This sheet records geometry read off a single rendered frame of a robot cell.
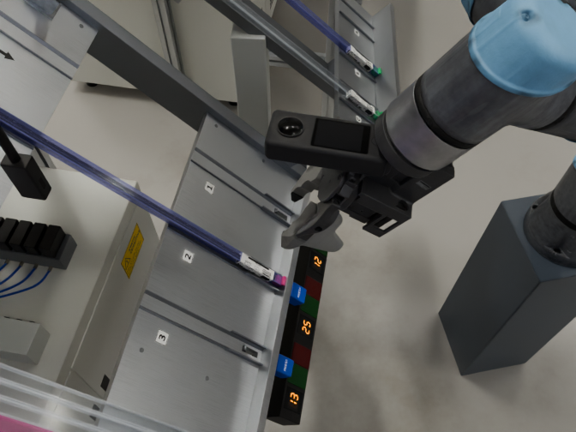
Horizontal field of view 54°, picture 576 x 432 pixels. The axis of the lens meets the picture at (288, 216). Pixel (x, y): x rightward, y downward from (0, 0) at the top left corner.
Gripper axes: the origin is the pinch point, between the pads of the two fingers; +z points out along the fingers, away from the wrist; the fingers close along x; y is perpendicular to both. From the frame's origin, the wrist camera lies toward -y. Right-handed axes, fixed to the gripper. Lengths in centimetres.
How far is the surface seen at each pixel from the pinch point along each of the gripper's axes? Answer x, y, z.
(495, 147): 97, 91, 53
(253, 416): -18.9, 7.9, 16.0
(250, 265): -0.5, 2.0, 13.9
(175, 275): -6.4, -7.7, 12.8
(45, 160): 23, -30, 52
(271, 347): -9.9, 8.1, 15.3
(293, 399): -14.2, 15.0, 19.9
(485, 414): 8, 87, 55
